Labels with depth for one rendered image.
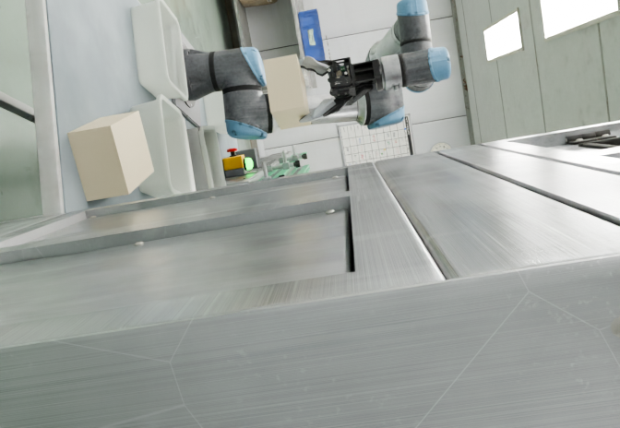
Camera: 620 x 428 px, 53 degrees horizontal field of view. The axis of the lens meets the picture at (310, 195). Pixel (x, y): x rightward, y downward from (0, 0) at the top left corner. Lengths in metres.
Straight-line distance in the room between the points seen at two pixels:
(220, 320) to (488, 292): 0.11
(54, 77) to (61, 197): 0.20
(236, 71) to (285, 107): 0.46
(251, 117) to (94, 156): 0.76
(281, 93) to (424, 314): 1.14
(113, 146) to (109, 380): 0.82
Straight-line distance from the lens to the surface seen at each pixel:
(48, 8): 1.17
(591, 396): 0.30
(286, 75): 1.39
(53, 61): 1.13
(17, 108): 2.18
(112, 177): 1.10
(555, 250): 0.30
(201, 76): 1.82
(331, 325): 0.27
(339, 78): 1.39
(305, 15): 7.23
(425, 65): 1.41
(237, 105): 1.79
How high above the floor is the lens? 1.21
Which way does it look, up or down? 4 degrees down
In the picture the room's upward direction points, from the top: 81 degrees clockwise
